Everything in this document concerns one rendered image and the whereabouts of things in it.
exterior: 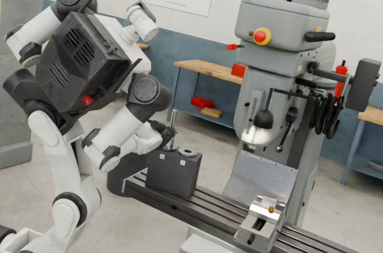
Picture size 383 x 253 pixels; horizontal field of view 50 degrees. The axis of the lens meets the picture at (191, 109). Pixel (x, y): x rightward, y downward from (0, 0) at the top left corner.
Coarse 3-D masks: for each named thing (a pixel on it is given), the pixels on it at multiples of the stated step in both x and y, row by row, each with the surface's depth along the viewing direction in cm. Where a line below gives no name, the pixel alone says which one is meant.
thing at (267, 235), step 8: (256, 200) 181; (280, 208) 177; (248, 216) 170; (280, 216) 175; (248, 224) 163; (256, 224) 172; (264, 224) 166; (272, 224) 167; (280, 224) 179; (240, 232) 161; (248, 232) 160; (256, 232) 159; (264, 232) 160; (272, 232) 164; (240, 240) 162; (256, 240) 159; (264, 240) 157; (272, 240) 165; (256, 248) 159; (264, 248) 158
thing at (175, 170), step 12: (156, 156) 188; (168, 156) 187; (180, 156) 186; (192, 156) 186; (156, 168) 190; (168, 168) 188; (180, 168) 186; (192, 168) 185; (156, 180) 191; (168, 180) 189; (180, 180) 188; (192, 180) 186; (180, 192) 189; (192, 192) 194
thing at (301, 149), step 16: (320, 80) 205; (304, 112) 199; (304, 128) 200; (240, 144) 221; (272, 144) 210; (288, 144) 206; (304, 144) 202; (320, 144) 228; (272, 160) 211; (288, 160) 207; (304, 160) 205; (304, 176) 208; (304, 192) 214; (288, 208) 211; (304, 208) 233
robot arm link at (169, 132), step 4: (168, 128) 180; (172, 128) 181; (164, 132) 170; (168, 132) 176; (172, 132) 179; (168, 136) 175; (172, 136) 179; (164, 140) 170; (168, 140) 179; (164, 144) 173; (156, 148) 180; (160, 148) 179
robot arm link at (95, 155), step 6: (132, 138) 153; (84, 144) 140; (126, 144) 150; (132, 144) 152; (84, 150) 141; (90, 150) 139; (96, 150) 138; (126, 150) 150; (132, 150) 154; (90, 156) 140; (96, 156) 138; (102, 156) 137; (120, 156) 148; (96, 162) 138
